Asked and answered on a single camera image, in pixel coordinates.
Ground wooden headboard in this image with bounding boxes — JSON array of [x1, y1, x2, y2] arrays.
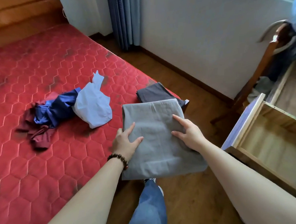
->
[[0, 0, 70, 52]]

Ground brown bead bracelet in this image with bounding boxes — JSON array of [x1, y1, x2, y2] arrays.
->
[[107, 153, 129, 171]]

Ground person's leg in blue jeans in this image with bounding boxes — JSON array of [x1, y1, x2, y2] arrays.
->
[[121, 179, 168, 224]]

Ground red quilted mattress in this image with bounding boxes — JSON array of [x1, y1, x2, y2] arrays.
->
[[0, 17, 188, 224]]

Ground light blue crumpled cloth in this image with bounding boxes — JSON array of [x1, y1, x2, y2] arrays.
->
[[70, 69, 114, 130]]

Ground blue jeans on chair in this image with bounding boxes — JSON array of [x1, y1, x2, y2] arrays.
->
[[265, 32, 296, 83]]

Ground person's left hand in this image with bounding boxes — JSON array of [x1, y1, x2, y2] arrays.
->
[[110, 121, 145, 165]]

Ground person's white shoe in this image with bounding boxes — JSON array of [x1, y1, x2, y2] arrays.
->
[[143, 178, 165, 198]]

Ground light wooden cabinet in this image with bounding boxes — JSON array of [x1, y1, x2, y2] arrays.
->
[[264, 60, 296, 126]]

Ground person's left forearm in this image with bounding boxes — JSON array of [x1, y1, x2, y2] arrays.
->
[[32, 155, 134, 224]]

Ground person's right hand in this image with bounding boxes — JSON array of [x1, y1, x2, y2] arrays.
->
[[170, 113, 207, 154]]

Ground open wooden drawer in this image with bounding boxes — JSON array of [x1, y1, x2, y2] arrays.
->
[[219, 91, 296, 206]]

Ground brown wooden chair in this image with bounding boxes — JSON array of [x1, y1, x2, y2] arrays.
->
[[205, 19, 296, 125]]

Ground light grey cloth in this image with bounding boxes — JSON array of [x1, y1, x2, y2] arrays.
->
[[118, 97, 209, 181]]

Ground person's right forearm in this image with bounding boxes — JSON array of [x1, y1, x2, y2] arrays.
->
[[195, 134, 296, 224]]

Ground dark wooden baseboard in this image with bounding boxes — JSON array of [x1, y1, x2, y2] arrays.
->
[[89, 26, 235, 112]]

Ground maroon crumpled cloth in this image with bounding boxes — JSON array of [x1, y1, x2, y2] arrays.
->
[[13, 92, 64, 152]]

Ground dark blue crumpled cloth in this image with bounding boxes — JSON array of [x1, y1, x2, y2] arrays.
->
[[32, 88, 83, 129]]

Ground blue curtain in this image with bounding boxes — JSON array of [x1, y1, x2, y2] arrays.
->
[[107, 0, 143, 52]]

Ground grey green crumpled cloth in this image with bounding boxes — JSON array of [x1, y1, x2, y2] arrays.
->
[[246, 75, 277, 104]]

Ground light blue hanging garment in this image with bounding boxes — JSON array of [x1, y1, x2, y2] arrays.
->
[[284, 0, 296, 36]]

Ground dark grey folded cloth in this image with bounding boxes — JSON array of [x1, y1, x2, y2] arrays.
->
[[136, 81, 190, 114]]

